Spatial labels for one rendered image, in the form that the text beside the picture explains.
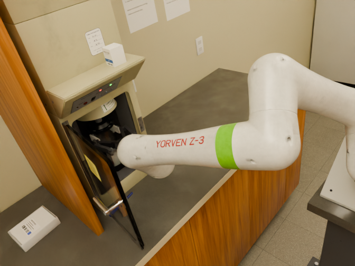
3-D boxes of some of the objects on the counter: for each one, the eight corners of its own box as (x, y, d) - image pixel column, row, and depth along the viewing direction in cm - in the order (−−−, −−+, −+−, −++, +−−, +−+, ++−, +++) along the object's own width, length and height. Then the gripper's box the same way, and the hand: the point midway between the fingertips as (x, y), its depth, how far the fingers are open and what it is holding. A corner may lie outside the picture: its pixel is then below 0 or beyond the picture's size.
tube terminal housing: (71, 187, 140) (-17, 19, 96) (124, 150, 157) (71, -7, 113) (101, 212, 124) (13, 25, 80) (156, 167, 142) (109, -7, 98)
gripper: (152, 126, 116) (118, 112, 131) (107, 157, 105) (75, 137, 119) (156, 142, 120) (122, 126, 135) (113, 172, 109) (82, 151, 123)
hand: (103, 133), depth 126 cm, fingers closed on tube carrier, 9 cm apart
